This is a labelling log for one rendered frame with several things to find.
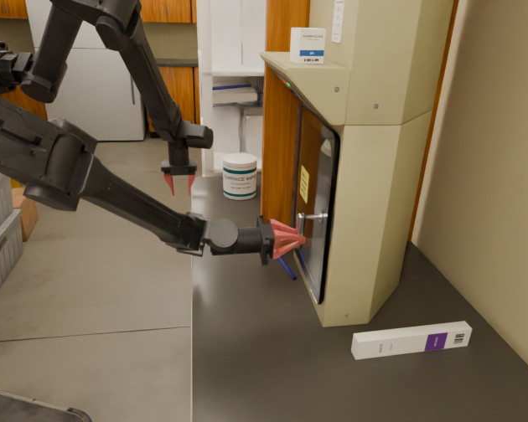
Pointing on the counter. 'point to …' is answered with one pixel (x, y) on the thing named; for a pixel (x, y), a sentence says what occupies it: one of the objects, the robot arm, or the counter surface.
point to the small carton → (308, 45)
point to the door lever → (304, 221)
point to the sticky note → (304, 183)
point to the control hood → (315, 84)
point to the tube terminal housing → (378, 144)
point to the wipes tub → (240, 176)
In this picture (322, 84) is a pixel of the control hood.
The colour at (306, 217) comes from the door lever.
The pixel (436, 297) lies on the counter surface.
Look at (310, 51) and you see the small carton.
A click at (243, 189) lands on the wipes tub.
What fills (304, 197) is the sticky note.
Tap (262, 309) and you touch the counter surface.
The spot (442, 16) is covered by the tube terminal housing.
